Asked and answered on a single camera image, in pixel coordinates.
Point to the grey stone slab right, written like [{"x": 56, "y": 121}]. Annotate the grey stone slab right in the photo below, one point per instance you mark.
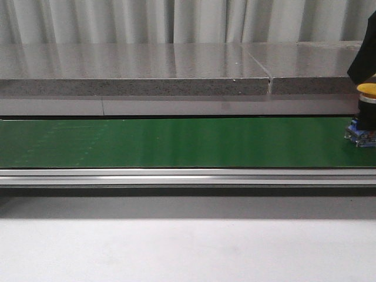
[{"x": 306, "y": 68}]

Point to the aluminium conveyor side rail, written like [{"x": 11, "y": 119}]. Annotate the aluminium conveyor side rail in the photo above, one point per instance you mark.
[{"x": 280, "y": 177}]

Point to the white cabinet front panel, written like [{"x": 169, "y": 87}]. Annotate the white cabinet front panel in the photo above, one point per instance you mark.
[{"x": 181, "y": 105}]

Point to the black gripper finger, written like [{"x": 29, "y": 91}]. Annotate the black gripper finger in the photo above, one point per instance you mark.
[{"x": 363, "y": 66}]

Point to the grey stone countertop slab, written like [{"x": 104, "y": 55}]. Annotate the grey stone countertop slab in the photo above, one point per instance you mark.
[{"x": 120, "y": 69}]

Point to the green conveyor belt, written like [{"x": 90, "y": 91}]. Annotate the green conveyor belt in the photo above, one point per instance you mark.
[{"x": 188, "y": 142}]

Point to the white pleated curtain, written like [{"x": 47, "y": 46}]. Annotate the white pleated curtain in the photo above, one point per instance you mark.
[{"x": 28, "y": 22}]

